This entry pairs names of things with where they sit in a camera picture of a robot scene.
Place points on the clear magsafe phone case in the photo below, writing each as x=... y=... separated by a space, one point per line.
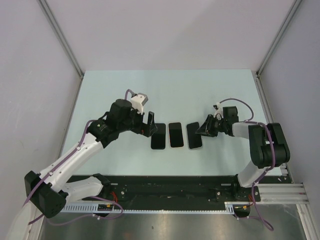
x=195 y=149

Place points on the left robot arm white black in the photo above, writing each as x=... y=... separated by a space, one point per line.
x=49 y=190

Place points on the white slotted cable duct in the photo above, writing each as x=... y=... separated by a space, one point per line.
x=209 y=207

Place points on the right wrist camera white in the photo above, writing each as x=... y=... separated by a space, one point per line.
x=218 y=114

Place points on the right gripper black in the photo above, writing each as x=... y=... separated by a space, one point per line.
x=206 y=128

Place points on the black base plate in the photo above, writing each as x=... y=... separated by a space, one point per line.
x=169 y=190

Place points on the beige pink phone case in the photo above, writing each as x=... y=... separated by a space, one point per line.
x=176 y=148

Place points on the right aluminium corner post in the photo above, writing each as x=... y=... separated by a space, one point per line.
x=279 y=35

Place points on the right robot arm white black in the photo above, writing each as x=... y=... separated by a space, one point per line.
x=268 y=147

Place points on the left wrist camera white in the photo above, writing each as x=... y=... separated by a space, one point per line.
x=138 y=102

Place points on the aluminium corner post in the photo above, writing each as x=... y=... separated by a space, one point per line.
x=279 y=35
x=57 y=30

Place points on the left aluminium corner post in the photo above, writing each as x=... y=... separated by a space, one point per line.
x=57 y=30

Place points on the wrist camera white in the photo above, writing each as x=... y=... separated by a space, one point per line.
x=218 y=114
x=138 y=102

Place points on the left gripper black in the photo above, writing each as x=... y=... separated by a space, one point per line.
x=142 y=128

